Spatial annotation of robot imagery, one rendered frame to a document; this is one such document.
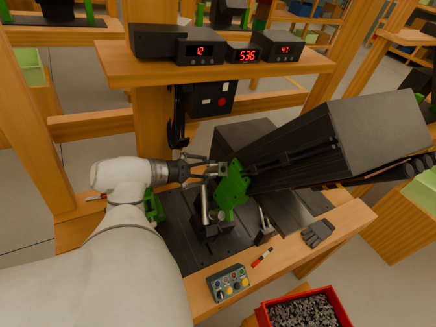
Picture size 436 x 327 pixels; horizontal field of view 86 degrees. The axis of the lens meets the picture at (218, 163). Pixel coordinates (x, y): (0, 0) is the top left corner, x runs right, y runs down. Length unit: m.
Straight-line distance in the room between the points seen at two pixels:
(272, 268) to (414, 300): 1.81
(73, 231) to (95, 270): 0.97
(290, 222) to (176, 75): 0.64
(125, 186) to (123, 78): 0.29
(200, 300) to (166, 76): 0.77
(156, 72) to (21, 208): 2.01
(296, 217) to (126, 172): 0.63
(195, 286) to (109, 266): 0.80
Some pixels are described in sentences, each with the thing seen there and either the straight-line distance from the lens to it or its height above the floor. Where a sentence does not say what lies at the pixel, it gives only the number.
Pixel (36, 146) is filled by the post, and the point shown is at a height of 1.26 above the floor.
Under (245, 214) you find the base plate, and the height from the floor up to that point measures 0.90.
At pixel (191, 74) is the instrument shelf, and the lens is 0.75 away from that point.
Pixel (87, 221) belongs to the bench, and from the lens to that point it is 1.17.
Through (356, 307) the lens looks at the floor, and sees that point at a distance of 2.36.
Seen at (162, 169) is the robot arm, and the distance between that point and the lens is 0.73.
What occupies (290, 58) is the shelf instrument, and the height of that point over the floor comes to 1.56.
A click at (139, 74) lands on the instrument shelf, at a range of 0.70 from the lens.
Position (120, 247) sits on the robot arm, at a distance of 0.22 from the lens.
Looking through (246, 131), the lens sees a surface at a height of 1.24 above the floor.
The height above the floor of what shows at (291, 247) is 0.90.
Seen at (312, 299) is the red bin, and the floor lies 0.88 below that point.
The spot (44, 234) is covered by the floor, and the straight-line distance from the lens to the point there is 2.29.
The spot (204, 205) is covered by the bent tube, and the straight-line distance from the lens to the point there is 0.98.
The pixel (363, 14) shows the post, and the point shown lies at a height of 1.69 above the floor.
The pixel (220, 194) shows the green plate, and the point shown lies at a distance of 0.93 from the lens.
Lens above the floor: 1.84
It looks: 44 degrees down
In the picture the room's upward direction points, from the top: 13 degrees clockwise
